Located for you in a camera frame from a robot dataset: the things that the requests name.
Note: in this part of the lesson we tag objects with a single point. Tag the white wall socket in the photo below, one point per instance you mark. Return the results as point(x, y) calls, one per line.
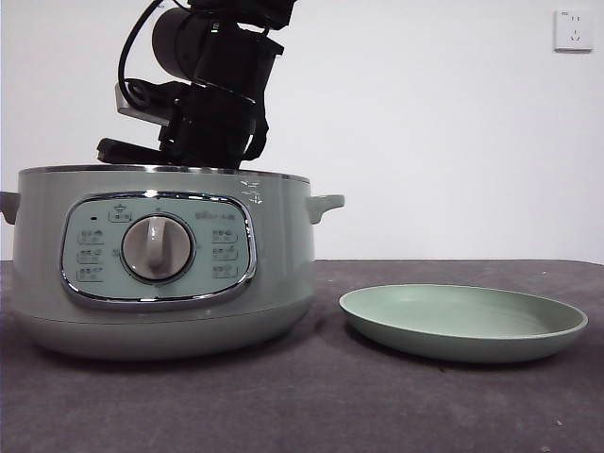
point(573, 30)

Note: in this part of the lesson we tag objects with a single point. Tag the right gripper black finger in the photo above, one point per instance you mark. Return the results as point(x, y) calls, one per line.
point(127, 151)

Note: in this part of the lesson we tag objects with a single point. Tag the pale green electric steamer pot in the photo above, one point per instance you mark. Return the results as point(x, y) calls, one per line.
point(283, 264)

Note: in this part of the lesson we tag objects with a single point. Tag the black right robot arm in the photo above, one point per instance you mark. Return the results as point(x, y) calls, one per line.
point(226, 61)

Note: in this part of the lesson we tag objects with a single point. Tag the pale green round plate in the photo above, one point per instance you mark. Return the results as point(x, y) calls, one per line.
point(453, 330)

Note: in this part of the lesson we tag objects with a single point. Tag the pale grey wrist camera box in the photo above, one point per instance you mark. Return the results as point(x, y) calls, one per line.
point(123, 106)

